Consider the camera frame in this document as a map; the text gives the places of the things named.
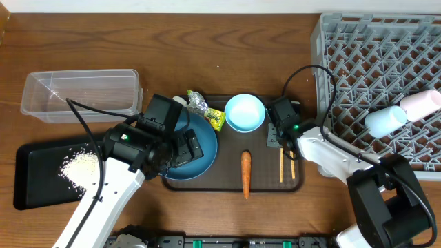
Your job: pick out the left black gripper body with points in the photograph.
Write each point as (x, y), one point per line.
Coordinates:
(171, 156)

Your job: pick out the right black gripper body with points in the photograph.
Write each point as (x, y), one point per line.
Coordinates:
(279, 132)

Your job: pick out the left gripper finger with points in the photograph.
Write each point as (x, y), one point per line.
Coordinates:
(183, 154)
(194, 145)

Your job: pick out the dark blue bowl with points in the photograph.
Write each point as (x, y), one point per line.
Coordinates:
(207, 139)

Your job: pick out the wooden chopstick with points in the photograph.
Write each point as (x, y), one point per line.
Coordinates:
(281, 166)
(293, 174)

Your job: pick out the light blue bowl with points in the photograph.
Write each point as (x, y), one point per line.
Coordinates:
(245, 113)

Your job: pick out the pile of white rice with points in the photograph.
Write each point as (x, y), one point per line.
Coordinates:
(80, 170)

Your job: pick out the light blue cup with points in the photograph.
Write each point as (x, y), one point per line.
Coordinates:
(385, 121)

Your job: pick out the pink cup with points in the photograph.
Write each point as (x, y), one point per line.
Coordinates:
(420, 105)

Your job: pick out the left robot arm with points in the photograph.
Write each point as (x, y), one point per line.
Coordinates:
(129, 156)

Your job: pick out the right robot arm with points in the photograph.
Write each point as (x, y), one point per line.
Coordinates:
(388, 202)

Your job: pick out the grey dishwasher rack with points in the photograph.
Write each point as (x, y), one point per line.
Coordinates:
(367, 62)

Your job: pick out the brown serving tray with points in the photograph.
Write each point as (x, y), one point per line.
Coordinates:
(224, 175)

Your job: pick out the orange carrot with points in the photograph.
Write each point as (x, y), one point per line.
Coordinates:
(246, 163)

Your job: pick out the yellow green snack wrapper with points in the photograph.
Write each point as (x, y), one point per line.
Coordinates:
(216, 118)

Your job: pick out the crumpled white tissue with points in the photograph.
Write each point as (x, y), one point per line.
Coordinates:
(180, 100)

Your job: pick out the clear plastic bin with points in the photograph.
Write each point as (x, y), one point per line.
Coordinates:
(117, 91)

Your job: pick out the black tray bin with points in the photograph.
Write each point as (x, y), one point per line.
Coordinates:
(38, 181)

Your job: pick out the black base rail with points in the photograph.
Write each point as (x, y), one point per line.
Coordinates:
(137, 236)

